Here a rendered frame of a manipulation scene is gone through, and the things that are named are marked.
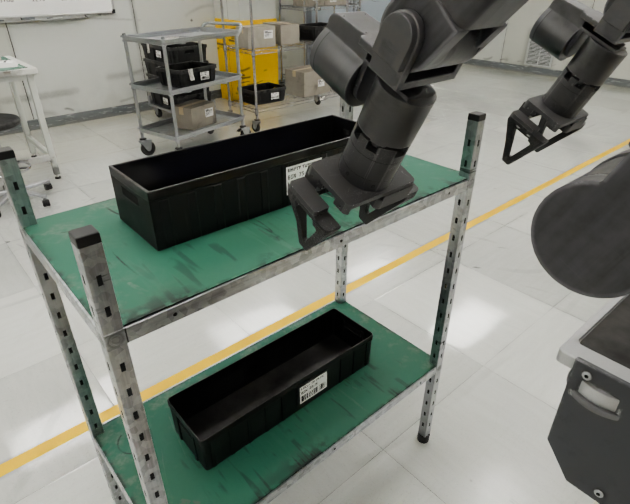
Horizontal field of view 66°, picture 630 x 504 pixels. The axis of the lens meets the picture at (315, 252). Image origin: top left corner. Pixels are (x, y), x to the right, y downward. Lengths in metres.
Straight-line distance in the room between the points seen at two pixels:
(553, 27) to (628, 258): 0.54
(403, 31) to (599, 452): 0.46
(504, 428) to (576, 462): 1.28
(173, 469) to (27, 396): 0.99
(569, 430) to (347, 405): 0.86
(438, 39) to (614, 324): 0.39
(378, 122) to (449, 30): 0.10
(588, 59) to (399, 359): 1.01
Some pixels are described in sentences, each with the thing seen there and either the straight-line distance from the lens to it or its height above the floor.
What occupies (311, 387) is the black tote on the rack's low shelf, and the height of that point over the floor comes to 0.41.
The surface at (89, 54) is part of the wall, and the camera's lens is 5.77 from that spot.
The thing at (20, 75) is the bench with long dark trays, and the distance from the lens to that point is 4.04.
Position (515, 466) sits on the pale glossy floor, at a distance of 1.82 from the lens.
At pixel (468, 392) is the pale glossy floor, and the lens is 1.99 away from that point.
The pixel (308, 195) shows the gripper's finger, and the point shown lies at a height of 1.18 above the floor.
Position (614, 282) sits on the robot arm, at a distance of 0.35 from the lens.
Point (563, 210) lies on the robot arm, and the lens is 0.34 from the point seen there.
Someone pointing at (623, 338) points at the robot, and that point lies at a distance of 0.62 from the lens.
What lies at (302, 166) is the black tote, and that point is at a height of 1.03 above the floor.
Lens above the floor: 1.38
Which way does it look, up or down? 30 degrees down
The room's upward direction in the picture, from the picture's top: straight up
